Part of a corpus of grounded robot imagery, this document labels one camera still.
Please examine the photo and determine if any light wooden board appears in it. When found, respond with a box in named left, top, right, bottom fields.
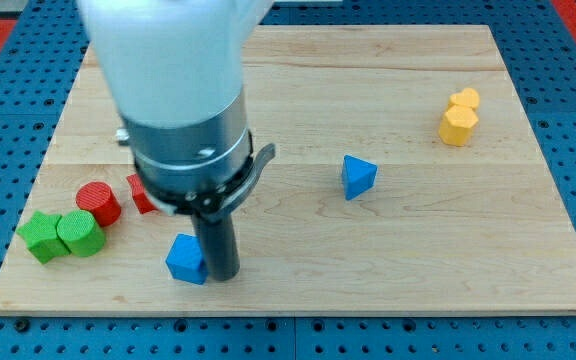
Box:
left=0, top=25, right=576, bottom=317

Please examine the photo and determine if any yellow heart block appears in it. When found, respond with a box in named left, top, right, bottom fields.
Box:
left=447, top=87, right=480, bottom=111

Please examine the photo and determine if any green star block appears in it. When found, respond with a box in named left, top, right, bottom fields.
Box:
left=16, top=211, right=71, bottom=264

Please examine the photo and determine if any green cylinder block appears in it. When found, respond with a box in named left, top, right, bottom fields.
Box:
left=57, top=210, right=106, bottom=257

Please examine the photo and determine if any blue cube block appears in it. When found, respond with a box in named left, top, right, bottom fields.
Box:
left=165, top=233, right=208, bottom=285

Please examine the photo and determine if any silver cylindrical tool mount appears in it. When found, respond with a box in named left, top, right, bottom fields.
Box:
left=122, top=94, right=276, bottom=222

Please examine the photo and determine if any blue triangle block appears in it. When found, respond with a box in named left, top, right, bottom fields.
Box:
left=341, top=155, right=378, bottom=200

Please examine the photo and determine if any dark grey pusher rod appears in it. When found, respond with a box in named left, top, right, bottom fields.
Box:
left=191, top=214, right=240, bottom=281

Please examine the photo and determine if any yellow hexagon block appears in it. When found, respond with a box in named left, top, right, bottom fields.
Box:
left=438, top=105, right=479, bottom=147

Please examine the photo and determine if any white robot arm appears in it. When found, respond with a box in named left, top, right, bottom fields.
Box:
left=77, top=0, right=275, bottom=281

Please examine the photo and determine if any red cylinder block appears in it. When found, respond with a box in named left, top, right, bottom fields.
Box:
left=75, top=181, right=121, bottom=227

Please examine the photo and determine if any red star block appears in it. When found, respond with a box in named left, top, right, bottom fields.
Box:
left=126, top=174, right=157, bottom=214

